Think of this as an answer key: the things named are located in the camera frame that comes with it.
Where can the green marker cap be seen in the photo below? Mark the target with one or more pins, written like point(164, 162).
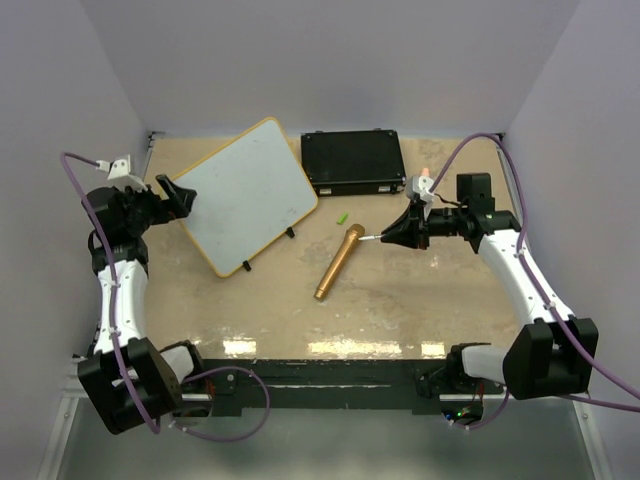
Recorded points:
point(342, 218)

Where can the white green whiteboard marker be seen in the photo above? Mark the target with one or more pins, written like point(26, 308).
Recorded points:
point(371, 238)

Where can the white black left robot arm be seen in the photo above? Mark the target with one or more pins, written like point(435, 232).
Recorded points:
point(129, 381)

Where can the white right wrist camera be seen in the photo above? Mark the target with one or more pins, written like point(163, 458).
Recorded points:
point(419, 188)

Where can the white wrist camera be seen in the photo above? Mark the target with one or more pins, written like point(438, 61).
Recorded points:
point(419, 188)
point(120, 169)

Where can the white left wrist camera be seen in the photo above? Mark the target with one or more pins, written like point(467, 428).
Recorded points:
point(120, 169)

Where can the yellow framed whiteboard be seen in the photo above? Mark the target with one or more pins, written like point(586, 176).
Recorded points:
point(250, 192)

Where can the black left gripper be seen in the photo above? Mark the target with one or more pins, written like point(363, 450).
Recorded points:
point(178, 203)

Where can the gold microphone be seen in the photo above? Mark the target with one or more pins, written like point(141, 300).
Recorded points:
point(349, 243)

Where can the black hard case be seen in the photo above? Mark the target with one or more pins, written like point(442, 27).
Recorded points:
point(346, 163)

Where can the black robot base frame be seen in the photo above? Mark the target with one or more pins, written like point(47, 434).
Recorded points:
point(418, 386)

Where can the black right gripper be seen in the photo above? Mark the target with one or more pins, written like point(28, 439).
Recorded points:
point(410, 229)

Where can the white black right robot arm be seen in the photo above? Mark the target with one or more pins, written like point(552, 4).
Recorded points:
point(543, 360)

